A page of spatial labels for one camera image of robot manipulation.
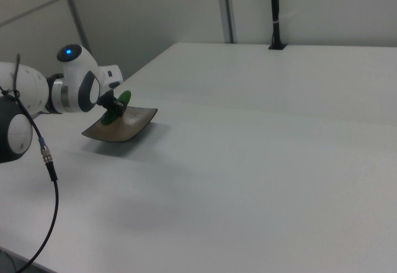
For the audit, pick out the black pole base plate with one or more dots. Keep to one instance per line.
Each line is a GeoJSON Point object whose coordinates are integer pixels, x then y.
{"type": "Point", "coordinates": [277, 47]}

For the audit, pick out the white tie on pole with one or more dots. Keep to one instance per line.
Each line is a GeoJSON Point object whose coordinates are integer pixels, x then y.
{"type": "Point", "coordinates": [276, 22]}

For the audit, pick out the grey metal wall post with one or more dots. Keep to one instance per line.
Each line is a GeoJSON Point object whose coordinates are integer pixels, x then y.
{"type": "Point", "coordinates": [76, 15]}
{"type": "Point", "coordinates": [225, 9]}

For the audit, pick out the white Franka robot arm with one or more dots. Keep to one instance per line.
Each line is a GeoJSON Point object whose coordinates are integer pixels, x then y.
{"type": "Point", "coordinates": [28, 87]}

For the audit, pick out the square brown ceramic plate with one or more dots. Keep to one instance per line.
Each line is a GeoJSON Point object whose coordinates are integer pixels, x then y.
{"type": "Point", "coordinates": [136, 121]}

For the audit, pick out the green cucumber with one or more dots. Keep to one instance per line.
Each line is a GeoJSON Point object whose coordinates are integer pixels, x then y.
{"type": "Point", "coordinates": [108, 119]}

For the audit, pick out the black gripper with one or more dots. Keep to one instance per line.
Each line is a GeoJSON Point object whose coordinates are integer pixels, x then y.
{"type": "Point", "coordinates": [105, 100]}

